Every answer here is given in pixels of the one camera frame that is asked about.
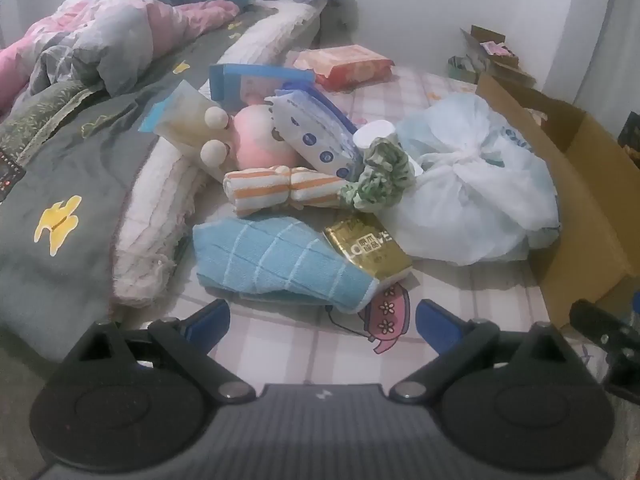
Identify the white yogurt cup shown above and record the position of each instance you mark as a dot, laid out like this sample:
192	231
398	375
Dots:
375	135

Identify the light blue towel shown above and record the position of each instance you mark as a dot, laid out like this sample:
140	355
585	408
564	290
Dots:
270	260

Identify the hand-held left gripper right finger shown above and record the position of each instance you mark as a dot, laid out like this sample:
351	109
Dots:
435	322

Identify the olive patterned cloth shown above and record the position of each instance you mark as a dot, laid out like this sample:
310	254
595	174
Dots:
45	110

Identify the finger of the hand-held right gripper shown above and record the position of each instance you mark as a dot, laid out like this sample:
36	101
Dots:
597	324
625	372

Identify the large cardboard box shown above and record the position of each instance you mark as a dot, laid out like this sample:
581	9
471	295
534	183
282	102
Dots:
575	210

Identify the dark box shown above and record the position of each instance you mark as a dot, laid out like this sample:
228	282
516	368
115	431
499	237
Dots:
631	135

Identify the orange striped towel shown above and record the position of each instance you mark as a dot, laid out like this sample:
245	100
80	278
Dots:
260	190

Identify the white plastic bag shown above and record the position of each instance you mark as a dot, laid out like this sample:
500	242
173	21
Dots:
465	200

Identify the cream packet with blue edge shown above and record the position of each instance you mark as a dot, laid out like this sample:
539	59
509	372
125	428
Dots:
182	115

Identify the pink grey quilt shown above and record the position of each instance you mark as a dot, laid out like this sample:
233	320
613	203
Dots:
125	25

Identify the green white scrunchie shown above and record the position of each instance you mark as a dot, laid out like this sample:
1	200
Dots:
380	175

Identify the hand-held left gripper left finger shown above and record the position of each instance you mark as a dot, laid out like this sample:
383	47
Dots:
207	317

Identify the pink plush toy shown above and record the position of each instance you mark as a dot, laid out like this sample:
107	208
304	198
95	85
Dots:
255	140

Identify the red wet wipes pack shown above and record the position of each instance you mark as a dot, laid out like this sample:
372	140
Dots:
345	62

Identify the pink plaid bedsheet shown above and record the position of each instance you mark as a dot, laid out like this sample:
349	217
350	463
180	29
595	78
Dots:
300	350

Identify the white blue wipes packet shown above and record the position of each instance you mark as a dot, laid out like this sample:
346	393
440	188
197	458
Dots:
315	135

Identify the blue edged plastic packet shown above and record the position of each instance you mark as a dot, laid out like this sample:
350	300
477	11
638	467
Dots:
225	85

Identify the small open cardboard box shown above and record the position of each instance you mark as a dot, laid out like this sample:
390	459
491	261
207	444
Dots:
492	35

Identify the green container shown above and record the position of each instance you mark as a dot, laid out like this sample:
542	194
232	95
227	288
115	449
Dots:
462	67

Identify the gold tissue packet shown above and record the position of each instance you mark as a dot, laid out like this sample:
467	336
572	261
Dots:
365	250

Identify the grey blanket with yellow prints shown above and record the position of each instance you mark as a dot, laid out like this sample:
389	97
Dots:
75	170

